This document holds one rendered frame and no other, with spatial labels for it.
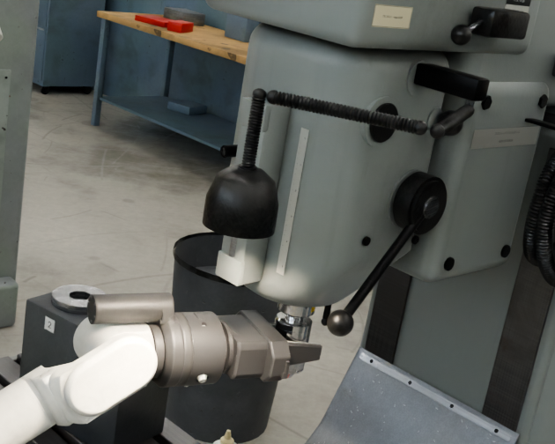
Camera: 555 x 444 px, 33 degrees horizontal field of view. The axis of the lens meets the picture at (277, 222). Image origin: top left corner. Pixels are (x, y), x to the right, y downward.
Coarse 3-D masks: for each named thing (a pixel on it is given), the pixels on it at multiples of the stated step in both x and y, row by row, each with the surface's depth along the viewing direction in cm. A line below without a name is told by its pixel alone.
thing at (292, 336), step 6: (282, 330) 118; (288, 336) 118; (294, 336) 118; (300, 336) 118; (306, 336) 119; (306, 342) 119; (294, 366) 119; (300, 366) 120; (288, 372) 119; (294, 372) 120
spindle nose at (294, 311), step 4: (280, 304) 118; (284, 304) 117; (280, 308) 118; (284, 308) 117; (288, 308) 117; (292, 308) 117; (296, 308) 117; (300, 308) 117; (304, 308) 117; (308, 308) 117; (284, 312) 117; (288, 312) 117; (292, 312) 117; (296, 312) 117; (300, 312) 117; (304, 312) 117; (308, 312) 117; (312, 312) 118; (296, 316) 117; (300, 316) 117; (304, 316) 117; (308, 316) 118
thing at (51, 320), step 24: (72, 288) 155; (96, 288) 156; (48, 312) 149; (72, 312) 149; (24, 336) 153; (48, 336) 149; (72, 336) 146; (24, 360) 154; (48, 360) 150; (72, 360) 147; (120, 408) 143; (144, 408) 149; (72, 432) 150; (96, 432) 147; (120, 432) 145; (144, 432) 151
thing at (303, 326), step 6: (276, 318) 119; (282, 318) 119; (306, 318) 120; (276, 324) 119; (282, 324) 118; (288, 324) 118; (294, 324) 118; (300, 324) 118; (306, 324) 118; (288, 330) 118; (294, 330) 118; (300, 330) 118; (306, 330) 118
